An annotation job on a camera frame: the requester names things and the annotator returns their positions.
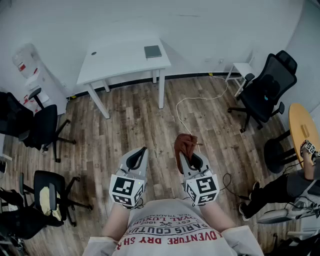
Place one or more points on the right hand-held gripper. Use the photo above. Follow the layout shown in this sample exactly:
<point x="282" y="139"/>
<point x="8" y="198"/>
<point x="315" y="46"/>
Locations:
<point x="203" y="187"/>

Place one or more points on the white water dispenser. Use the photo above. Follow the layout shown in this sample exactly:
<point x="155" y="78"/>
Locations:
<point x="43" y="82"/>

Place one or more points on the dark grey-green notebook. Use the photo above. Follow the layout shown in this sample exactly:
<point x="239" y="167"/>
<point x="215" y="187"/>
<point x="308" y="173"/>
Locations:
<point x="152" y="51"/>

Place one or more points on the small wooden block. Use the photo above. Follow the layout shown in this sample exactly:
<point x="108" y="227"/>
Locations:
<point x="305" y="130"/>

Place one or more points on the round wooden table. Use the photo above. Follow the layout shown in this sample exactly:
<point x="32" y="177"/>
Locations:
<point x="298" y="120"/>

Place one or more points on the white stool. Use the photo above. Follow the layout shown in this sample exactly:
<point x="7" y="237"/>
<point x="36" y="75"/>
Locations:
<point x="243" y="68"/>

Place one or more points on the crumpled yellow paper bag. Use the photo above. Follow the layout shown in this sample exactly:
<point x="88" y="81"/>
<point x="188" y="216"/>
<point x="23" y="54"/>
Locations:
<point x="46" y="202"/>

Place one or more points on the person's right forearm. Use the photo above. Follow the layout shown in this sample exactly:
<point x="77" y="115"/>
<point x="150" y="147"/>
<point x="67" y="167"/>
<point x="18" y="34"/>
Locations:
<point x="216" y="216"/>

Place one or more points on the person's left forearm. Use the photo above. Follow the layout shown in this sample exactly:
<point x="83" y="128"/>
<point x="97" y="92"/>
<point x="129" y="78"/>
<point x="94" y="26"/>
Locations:
<point x="116" y="222"/>

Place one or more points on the brown red cloth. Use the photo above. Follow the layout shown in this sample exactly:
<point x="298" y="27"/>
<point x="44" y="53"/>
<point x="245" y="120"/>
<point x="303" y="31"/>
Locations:
<point x="183" y="145"/>

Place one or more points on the black high-back office chair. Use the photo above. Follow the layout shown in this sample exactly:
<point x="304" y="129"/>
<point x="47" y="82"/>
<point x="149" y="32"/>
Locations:
<point x="280" y="72"/>

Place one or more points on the white table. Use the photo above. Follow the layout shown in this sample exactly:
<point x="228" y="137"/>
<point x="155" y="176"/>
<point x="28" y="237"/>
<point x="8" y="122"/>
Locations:
<point x="117" y="62"/>

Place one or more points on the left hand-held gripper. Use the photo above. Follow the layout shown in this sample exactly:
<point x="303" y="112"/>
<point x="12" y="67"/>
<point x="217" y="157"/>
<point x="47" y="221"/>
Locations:
<point x="122" y="187"/>

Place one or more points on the black bag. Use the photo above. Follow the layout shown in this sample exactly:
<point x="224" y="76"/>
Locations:
<point x="267" y="85"/>

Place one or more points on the person's white printed shirt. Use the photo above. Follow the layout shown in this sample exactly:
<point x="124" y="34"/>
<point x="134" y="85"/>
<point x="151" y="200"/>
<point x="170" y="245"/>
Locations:
<point x="172" y="225"/>

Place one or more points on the white wall outlet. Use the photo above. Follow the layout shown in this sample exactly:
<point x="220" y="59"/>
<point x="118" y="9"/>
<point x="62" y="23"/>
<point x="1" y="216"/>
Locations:
<point x="213" y="60"/>

